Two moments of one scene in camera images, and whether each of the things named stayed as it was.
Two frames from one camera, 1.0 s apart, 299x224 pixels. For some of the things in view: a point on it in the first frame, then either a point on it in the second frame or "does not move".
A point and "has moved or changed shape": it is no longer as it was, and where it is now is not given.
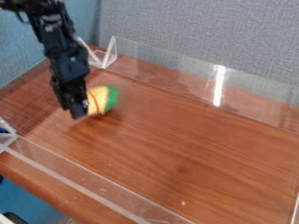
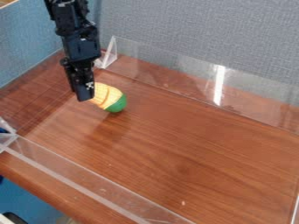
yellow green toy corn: (102, 99) has moved or changed shape
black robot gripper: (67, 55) -> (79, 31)
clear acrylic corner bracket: (102, 59) does not move
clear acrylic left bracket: (7, 135) does not move
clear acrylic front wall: (88, 182) does not move
